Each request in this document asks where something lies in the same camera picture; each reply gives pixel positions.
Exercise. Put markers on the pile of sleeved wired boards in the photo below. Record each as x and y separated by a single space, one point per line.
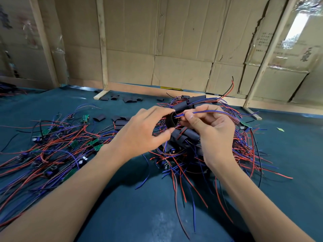
181 133

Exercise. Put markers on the person's left forearm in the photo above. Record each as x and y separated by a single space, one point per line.
55 204

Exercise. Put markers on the wooden ledge board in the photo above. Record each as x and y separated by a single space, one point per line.
141 88

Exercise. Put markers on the person's right forearm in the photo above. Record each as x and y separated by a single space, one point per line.
262 209

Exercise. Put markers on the clear plastic sheet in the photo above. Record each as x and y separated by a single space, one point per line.
300 27

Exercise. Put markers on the person's right hand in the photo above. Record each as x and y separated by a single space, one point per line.
214 136

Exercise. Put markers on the person's left hand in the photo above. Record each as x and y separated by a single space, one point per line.
139 136

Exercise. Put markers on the wide wooden post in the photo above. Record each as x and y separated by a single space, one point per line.
44 42

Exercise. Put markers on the pile of black sleeve pieces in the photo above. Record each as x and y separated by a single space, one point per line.
118 121

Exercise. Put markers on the yellow strip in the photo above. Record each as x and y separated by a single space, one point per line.
171 88

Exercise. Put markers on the thin wooden post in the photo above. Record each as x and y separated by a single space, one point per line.
102 42

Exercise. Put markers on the small green scrap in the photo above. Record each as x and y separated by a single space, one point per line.
280 129

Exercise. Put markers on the pile of unsleeved wired boards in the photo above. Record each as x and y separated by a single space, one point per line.
45 148

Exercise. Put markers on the pale slanted wooden post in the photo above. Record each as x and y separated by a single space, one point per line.
270 53

